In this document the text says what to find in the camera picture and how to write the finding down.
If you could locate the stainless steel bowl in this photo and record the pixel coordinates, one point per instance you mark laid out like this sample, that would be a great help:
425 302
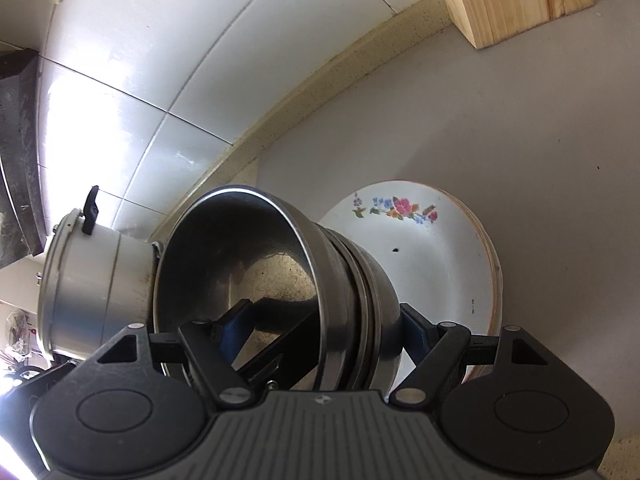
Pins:
355 353
387 319
237 243

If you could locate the aluminium pot with lid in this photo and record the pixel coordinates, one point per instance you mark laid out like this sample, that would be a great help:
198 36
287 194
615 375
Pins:
95 282

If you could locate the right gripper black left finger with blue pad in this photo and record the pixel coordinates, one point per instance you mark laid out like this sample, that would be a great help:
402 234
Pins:
189 367

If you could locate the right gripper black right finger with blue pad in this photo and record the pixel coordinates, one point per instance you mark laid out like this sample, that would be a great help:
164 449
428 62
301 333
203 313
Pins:
441 352

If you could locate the floral white plate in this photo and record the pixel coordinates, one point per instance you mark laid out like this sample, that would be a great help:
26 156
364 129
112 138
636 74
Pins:
432 247

